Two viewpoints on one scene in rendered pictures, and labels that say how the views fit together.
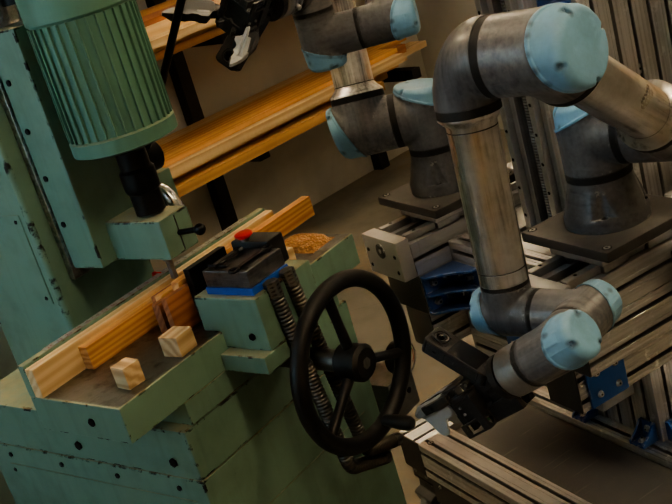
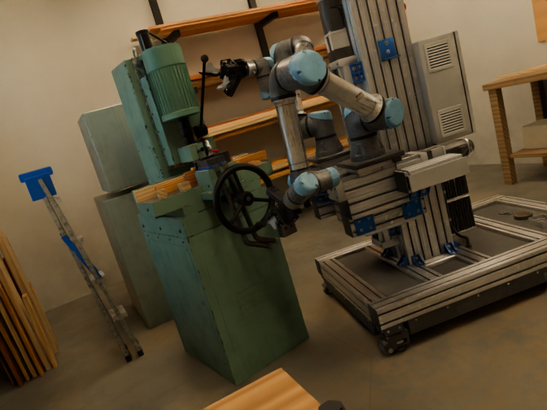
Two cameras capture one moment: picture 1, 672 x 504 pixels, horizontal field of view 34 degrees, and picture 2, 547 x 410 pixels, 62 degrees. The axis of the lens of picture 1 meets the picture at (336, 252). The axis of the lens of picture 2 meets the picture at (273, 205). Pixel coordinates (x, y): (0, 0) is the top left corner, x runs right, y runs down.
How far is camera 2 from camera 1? 0.73 m
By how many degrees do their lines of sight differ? 17
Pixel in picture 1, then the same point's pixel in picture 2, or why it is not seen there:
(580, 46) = (309, 66)
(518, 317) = not seen: hidden behind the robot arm
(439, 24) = not seen: hidden behind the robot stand
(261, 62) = not seen: hidden behind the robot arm
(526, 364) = (290, 194)
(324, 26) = (265, 80)
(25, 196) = (151, 137)
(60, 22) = (154, 70)
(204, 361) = (192, 194)
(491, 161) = (289, 117)
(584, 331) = (308, 180)
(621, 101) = (343, 95)
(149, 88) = (185, 95)
